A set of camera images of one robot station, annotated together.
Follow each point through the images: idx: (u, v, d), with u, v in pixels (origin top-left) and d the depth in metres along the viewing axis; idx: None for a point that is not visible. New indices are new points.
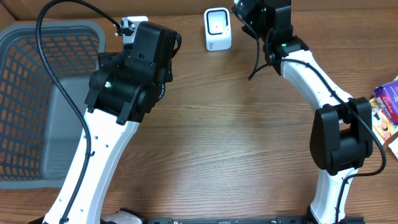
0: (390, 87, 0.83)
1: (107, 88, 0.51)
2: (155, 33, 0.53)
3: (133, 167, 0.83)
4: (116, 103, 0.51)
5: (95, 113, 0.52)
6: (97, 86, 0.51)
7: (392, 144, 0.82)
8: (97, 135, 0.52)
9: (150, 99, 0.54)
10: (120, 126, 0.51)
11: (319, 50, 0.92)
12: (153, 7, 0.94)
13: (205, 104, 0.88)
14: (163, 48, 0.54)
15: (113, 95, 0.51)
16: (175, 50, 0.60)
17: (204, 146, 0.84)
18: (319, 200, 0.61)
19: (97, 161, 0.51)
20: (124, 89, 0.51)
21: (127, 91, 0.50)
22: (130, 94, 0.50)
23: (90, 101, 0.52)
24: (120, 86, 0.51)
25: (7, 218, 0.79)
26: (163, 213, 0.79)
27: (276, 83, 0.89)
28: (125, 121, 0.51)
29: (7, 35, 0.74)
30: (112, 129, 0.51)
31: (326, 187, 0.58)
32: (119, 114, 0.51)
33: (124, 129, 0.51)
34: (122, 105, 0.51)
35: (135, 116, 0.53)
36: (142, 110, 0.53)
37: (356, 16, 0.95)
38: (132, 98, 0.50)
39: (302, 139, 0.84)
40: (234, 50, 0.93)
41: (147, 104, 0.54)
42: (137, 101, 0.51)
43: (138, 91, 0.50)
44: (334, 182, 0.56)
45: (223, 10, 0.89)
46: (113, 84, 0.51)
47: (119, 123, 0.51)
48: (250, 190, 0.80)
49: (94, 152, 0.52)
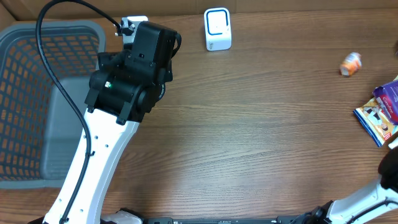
0: (390, 87, 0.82)
1: (107, 87, 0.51)
2: (155, 33, 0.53)
3: (133, 167, 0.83)
4: (116, 102, 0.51)
5: (95, 112, 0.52)
6: (97, 86, 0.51)
7: (392, 144, 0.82)
8: (97, 135, 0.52)
9: (150, 99, 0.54)
10: (120, 126, 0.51)
11: (319, 50, 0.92)
12: (153, 7, 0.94)
13: (205, 104, 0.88)
14: (162, 45, 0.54)
15: (112, 95, 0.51)
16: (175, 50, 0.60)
17: (204, 146, 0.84)
18: (347, 201, 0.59)
19: (97, 160, 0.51)
20: (124, 89, 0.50)
21: (127, 91, 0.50)
22: (130, 94, 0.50)
23: (90, 101, 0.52)
24: (120, 86, 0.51)
25: (7, 218, 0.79)
26: (163, 213, 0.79)
27: (276, 83, 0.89)
28: (125, 121, 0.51)
29: (7, 36, 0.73)
30: (111, 129, 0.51)
31: (365, 193, 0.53)
32: (120, 114, 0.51)
33: (124, 129, 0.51)
34: (122, 105, 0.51)
35: (134, 117, 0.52)
36: (142, 110, 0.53)
37: (356, 16, 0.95)
38: (132, 98, 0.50)
39: (301, 139, 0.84)
40: (233, 51, 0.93)
41: (148, 104, 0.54)
42: (137, 101, 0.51)
43: (138, 91, 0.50)
44: (375, 196, 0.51)
45: (223, 10, 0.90)
46: (112, 84, 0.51)
47: (119, 123, 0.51)
48: (249, 190, 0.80)
49: (94, 152, 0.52)
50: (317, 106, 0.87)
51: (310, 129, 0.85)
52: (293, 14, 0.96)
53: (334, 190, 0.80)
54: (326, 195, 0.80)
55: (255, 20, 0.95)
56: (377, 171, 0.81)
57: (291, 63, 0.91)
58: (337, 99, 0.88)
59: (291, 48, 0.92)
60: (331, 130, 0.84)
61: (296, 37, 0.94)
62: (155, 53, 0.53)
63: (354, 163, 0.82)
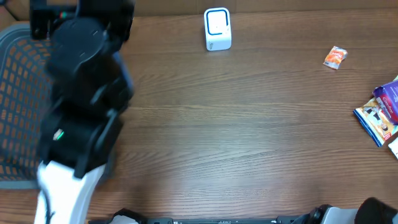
0: (390, 87, 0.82)
1: (58, 137, 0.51)
2: (70, 70, 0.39)
3: (133, 167, 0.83)
4: (69, 154, 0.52)
5: (49, 168, 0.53)
6: (46, 138, 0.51)
7: (392, 144, 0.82)
8: (53, 196, 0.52)
9: (111, 135, 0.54)
10: (76, 180, 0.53)
11: (319, 50, 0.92)
12: (153, 7, 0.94)
13: (205, 104, 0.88)
14: (91, 79, 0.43)
15: (63, 145, 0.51)
16: (115, 45, 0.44)
17: (204, 146, 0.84)
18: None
19: (60, 218, 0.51)
20: (78, 135, 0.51)
21: (82, 137, 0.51)
22: (84, 141, 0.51)
23: (43, 154, 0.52)
24: (73, 133, 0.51)
25: (7, 218, 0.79)
26: (163, 213, 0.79)
27: (276, 83, 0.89)
28: (82, 175, 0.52)
29: (7, 35, 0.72)
30: (69, 185, 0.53)
31: None
32: (76, 168, 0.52)
33: (81, 183, 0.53)
34: (77, 156, 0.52)
35: (93, 164, 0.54)
36: (100, 155, 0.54)
37: (356, 16, 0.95)
38: (87, 142, 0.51)
39: (302, 139, 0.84)
40: (233, 51, 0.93)
41: (107, 144, 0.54)
42: (92, 149, 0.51)
43: (93, 137, 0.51)
44: None
45: (223, 10, 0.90)
46: (64, 133, 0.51)
47: (76, 178, 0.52)
48: (250, 190, 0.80)
49: (54, 211, 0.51)
50: (317, 106, 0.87)
51: (310, 129, 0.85)
52: (292, 14, 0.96)
53: (334, 190, 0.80)
54: (326, 195, 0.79)
55: (255, 20, 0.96)
56: (377, 171, 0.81)
57: (291, 63, 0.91)
58: (337, 99, 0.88)
59: (291, 48, 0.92)
60: (331, 130, 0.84)
61: (297, 37, 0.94)
62: (87, 90, 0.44)
63: (354, 163, 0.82)
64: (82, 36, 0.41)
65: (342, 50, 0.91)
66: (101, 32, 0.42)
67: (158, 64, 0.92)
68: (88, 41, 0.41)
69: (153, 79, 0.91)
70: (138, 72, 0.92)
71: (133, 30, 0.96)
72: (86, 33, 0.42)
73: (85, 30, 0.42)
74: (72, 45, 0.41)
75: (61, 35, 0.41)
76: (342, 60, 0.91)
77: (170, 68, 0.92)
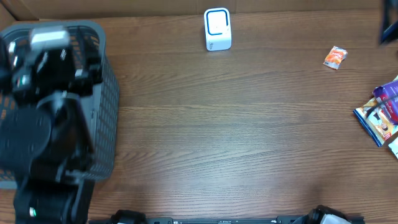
0: (390, 87, 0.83)
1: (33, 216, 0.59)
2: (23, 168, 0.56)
3: (132, 167, 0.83)
4: (48, 219, 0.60)
5: None
6: (24, 216, 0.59)
7: (392, 144, 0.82)
8: None
9: (80, 203, 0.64)
10: None
11: (319, 50, 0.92)
12: (153, 7, 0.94)
13: (205, 104, 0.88)
14: (51, 162, 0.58)
15: (38, 219, 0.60)
16: (64, 125, 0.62)
17: (204, 146, 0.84)
18: None
19: None
20: (53, 208, 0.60)
21: (56, 215, 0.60)
22: (58, 214, 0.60)
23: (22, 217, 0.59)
24: (45, 213, 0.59)
25: (7, 218, 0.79)
26: (163, 213, 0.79)
27: (276, 83, 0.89)
28: None
29: (7, 35, 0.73)
30: None
31: None
32: None
33: None
34: (55, 220, 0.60)
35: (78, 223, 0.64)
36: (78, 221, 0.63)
37: (356, 16, 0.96)
38: (62, 214, 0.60)
39: (302, 139, 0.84)
40: (233, 51, 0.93)
41: (80, 214, 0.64)
42: (66, 215, 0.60)
43: (66, 208, 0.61)
44: None
45: (223, 10, 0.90)
46: (37, 209, 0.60)
47: None
48: (250, 190, 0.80)
49: None
50: (318, 106, 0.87)
51: (310, 129, 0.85)
52: (292, 14, 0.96)
53: (334, 190, 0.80)
54: (326, 195, 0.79)
55: (255, 20, 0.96)
56: (377, 171, 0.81)
57: (291, 63, 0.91)
58: (337, 99, 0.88)
59: (291, 48, 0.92)
60: (332, 130, 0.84)
61: (297, 37, 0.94)
62: (46, 163, 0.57)
63: (354, 163, 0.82)
64: (30, 130, 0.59)
65: (342, 50, 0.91)
66: (46, 118, 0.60)
67: (158, 64, 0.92)
68: (33, 132, 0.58)
69: (153, 79, 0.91)
70: (137, 73, 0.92)
71: (132, 30, 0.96)
72: (33, 125, 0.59)
73: (31, 122, 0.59)
74: (19, 140, 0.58)
75: (12, 133, 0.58)
76: (342, 60, 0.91)
77: (170, 68, 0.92)
